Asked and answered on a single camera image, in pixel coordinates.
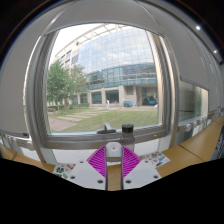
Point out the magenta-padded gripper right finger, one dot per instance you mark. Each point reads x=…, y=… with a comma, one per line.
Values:
x=141, y=174

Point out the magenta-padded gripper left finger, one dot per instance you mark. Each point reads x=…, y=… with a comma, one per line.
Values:
x=85, y=175

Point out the sticker sheet with red sticker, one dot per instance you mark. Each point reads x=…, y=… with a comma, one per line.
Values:
x=156, y=158

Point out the clear black-capped water bottle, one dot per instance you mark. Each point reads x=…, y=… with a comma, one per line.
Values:
x=127, y=135

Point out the grey window frame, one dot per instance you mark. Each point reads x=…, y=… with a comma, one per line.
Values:
x=83, y=140

